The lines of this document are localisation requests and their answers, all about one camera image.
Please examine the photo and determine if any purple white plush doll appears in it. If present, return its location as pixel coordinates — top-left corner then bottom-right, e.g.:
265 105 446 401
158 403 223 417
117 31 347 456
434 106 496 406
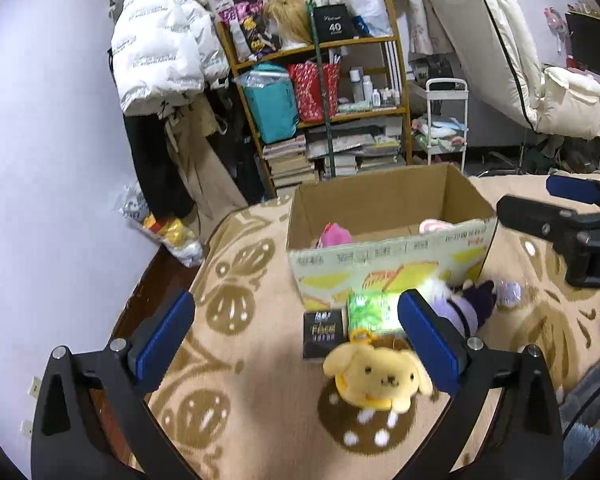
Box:
417 278 496 338

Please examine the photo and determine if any yellow dog plush toy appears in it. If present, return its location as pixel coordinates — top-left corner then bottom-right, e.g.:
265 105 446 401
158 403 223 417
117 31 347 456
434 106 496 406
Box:
323 328 434 414

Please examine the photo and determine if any black Face tissue pack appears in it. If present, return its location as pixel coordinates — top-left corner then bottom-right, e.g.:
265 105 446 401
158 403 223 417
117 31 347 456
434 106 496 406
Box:
302 309 347 361

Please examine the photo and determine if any cream pillow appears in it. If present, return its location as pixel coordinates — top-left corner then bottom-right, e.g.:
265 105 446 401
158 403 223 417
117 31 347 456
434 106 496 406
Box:
535 66 600 141

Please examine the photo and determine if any white pink plush in box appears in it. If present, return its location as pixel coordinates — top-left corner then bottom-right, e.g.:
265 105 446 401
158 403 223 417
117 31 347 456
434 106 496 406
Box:
418 219 454 234

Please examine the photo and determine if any white rolling cart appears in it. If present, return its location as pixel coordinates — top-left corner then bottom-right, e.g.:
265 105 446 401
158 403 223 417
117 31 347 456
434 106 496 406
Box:
411 77 469 172

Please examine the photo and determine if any beige patterned blanket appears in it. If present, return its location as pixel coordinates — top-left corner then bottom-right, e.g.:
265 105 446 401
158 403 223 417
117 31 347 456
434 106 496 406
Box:
144 171 600 480

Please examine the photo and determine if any green tissue pack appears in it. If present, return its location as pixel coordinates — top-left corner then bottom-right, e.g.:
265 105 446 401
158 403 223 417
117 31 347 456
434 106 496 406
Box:
347 292 403 335

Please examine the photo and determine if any open cardboard box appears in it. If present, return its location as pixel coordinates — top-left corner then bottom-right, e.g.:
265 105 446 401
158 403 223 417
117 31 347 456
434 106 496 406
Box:
287 164 498 310

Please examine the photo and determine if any cream upright mattress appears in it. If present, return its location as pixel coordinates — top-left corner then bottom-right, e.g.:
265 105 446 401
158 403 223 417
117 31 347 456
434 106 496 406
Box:
429 0 548 133

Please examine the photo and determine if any plastic bag of toys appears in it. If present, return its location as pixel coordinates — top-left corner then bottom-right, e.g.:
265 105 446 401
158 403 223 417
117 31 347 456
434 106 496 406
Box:
116 183 204 268

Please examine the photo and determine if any wooden shelf unit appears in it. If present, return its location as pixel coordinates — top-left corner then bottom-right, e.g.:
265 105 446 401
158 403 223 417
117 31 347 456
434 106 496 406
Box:
218 0 412 193

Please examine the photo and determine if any red patterned gift bag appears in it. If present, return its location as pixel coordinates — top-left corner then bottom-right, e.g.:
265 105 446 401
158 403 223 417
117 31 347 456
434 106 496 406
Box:
288 61 340 122

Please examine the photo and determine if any stack of books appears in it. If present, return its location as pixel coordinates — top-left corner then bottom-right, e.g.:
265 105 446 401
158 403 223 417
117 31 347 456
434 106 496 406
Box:
262 134 320 197

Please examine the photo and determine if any black box marked 40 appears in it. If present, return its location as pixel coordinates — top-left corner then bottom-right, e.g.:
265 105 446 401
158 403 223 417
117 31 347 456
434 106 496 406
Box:
313 3 355 42

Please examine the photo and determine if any beige hanging coat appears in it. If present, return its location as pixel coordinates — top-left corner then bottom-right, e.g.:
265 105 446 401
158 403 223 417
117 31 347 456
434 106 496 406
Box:
166 94 247 244

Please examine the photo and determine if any teal bag on shelf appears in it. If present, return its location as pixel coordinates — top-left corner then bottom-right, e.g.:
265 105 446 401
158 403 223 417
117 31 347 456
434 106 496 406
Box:
235 63 299 144

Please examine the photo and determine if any blond wig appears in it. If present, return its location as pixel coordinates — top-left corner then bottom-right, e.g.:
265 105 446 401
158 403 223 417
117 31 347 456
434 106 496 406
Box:
264 0 313 49

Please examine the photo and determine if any white puffer jacket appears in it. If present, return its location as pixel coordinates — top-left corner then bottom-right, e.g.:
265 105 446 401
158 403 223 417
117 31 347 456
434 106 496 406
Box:
111 0 230 116

